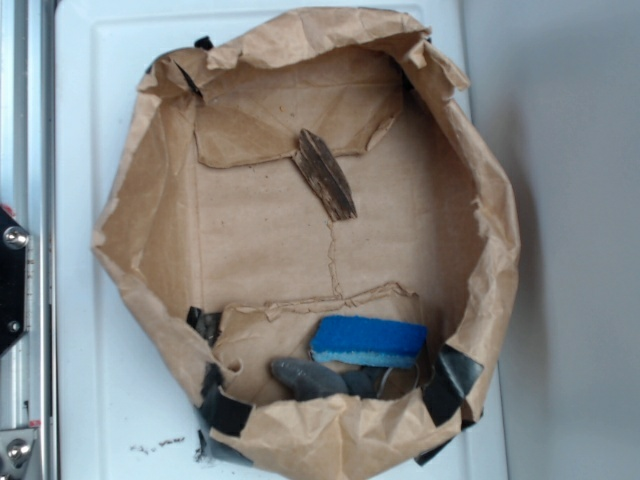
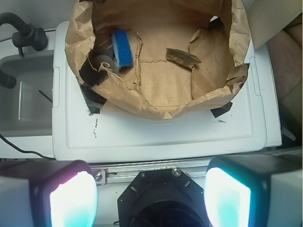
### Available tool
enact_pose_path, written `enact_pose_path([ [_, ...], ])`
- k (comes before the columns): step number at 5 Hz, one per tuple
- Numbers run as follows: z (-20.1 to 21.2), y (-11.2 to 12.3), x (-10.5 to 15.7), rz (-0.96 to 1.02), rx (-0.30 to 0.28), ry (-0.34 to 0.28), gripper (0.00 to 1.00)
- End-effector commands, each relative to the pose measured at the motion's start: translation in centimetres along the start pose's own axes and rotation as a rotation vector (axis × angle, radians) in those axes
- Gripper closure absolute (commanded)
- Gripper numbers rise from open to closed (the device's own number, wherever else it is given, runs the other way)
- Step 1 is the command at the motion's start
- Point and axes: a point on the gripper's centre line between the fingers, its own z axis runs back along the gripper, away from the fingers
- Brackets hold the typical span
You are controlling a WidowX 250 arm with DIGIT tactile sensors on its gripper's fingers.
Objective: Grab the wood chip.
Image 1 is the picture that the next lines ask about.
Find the dark brown wood chip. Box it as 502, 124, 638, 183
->
293, 129, 357, 221

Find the brown paper bag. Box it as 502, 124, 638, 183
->
92, 8, 520, 479

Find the blue sponge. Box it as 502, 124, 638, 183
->
310, 315, 428, 369

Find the large grey stone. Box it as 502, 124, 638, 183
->
270, 357, 349, 402

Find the small grey stone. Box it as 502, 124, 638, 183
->
341, 370, 377, 399

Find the white plastic tray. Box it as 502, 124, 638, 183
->
53, 0, 511, 480

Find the metal wire ring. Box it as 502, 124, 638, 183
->
374, 363, 422, 400

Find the black bracket with bolt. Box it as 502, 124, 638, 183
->
0, 205, 30, 356

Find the aluminium frame rail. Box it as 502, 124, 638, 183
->
1, 1, 59, 479

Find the metal corner bracket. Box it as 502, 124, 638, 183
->
1, 428, 38, 480

